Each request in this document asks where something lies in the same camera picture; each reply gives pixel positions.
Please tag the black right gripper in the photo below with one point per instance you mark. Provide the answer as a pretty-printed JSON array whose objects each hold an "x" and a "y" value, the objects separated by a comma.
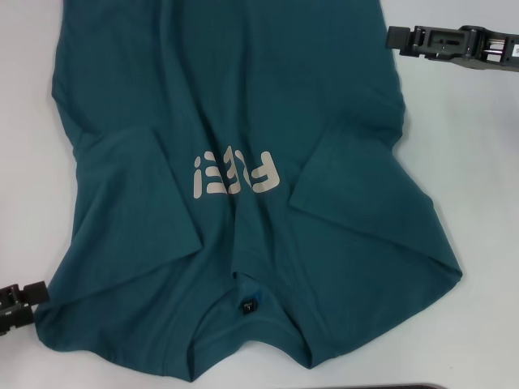
[{"x": 498, "y": 56}]

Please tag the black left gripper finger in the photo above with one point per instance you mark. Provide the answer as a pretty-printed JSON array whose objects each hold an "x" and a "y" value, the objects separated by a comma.
[
  {"x": 36, "y": 292},
  {"x": 18, "y": 320}
]

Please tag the teal blue printed t-shirt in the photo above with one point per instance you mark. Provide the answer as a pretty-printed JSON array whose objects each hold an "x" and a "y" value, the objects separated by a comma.
[{"x": 202, "y": 101}]

